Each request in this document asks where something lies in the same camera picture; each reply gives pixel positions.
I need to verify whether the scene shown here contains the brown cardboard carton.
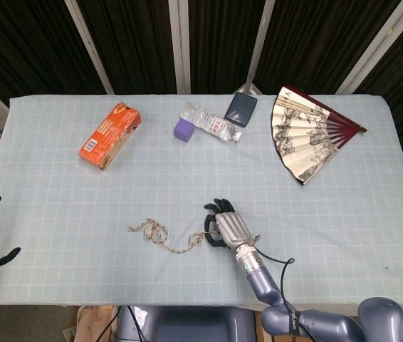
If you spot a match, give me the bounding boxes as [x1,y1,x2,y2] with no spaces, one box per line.
[62,305,119,342]

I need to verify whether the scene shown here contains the light blue checked tablecloth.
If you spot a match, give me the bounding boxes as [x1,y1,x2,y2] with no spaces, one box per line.
[0,93,403,308]

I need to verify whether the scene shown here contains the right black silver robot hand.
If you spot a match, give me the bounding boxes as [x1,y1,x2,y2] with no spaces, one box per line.
[203,198,261,250]

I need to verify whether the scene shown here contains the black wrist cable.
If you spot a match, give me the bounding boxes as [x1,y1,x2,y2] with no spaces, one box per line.
[249,233,311,341]

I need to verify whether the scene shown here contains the clear plastic water bottle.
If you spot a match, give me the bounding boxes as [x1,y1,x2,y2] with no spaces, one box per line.
[179,102,243,143]

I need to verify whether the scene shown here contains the beige braided rope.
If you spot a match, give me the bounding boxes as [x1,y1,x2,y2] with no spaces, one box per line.
[127,217,221,254]

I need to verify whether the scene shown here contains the dark blue flat case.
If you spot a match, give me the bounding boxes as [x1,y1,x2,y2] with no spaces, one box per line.
[223,92,259,128]

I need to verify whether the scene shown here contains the blue grey robot torso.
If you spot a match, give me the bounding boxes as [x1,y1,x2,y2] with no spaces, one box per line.
[115,305,256,342]

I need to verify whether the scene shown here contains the purple foam cube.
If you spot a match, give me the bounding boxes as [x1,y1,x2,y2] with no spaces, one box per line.
[173,118,197,144]

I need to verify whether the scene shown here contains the white partition post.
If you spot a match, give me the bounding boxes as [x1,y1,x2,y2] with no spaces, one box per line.
[336,0,403,95]
[168,0,192,94]
[64,0,114,95]
[235,0,276,95]

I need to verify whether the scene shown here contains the orange cardboard snack box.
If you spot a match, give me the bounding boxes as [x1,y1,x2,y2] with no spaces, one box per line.
[78,102,142,172]

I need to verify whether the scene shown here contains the painted paper folding fan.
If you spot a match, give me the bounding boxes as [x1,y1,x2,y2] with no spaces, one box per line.
[271,85,368,186]

